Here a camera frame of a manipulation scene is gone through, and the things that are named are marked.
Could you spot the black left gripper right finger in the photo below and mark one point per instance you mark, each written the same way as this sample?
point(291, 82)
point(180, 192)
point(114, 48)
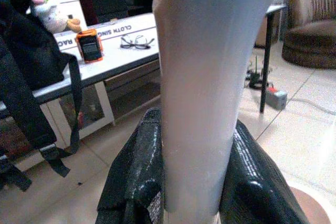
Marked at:
point(252, 182)

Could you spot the grey power adapter box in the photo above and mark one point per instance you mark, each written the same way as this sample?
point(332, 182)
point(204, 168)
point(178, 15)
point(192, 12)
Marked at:
point(277, 98)

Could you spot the black-framed glasses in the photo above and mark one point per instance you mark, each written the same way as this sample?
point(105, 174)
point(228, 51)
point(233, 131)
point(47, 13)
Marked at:
point(136, 42)

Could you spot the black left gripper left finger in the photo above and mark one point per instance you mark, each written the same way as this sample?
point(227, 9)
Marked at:
point(136, 171)

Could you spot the white box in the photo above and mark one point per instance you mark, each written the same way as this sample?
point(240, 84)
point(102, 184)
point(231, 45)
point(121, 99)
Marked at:
point(72, 11)

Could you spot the black metal table leg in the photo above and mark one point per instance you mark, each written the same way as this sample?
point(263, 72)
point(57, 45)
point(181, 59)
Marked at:
point(265, 61)

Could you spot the white low table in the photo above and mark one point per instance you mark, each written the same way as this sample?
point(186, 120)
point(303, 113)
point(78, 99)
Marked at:
point(115, 58)

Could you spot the plush toy with pink donut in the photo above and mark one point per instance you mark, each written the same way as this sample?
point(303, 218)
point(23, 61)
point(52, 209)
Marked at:
point(51, 11)

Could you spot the orange and black device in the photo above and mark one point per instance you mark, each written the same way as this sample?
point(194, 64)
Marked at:
point(89, 45)

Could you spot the brown striped armchair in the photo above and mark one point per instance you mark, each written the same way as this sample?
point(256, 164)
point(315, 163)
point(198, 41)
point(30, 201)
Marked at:
point(312, 24)

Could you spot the brown round object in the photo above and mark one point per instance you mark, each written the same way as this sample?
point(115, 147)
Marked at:
point(311, 205)

